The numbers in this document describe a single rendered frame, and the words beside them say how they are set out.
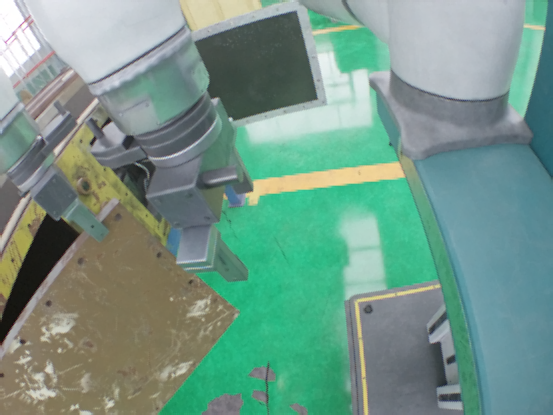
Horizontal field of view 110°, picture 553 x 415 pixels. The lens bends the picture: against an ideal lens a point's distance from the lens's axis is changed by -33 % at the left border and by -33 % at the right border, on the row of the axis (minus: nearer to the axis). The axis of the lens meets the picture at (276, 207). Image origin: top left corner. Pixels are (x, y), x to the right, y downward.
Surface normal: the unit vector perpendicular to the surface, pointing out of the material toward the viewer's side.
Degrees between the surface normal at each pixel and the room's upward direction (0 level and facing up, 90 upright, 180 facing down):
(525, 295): 0
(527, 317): 0
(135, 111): 90
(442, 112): 85
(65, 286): 90
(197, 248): 0
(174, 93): 90
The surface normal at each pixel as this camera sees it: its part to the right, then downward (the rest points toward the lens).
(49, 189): 0.76, 0.35
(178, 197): 0.00, 0.78
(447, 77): -0.49, 0.81
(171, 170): -0.26, -0.60
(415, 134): -0.42, -0.44
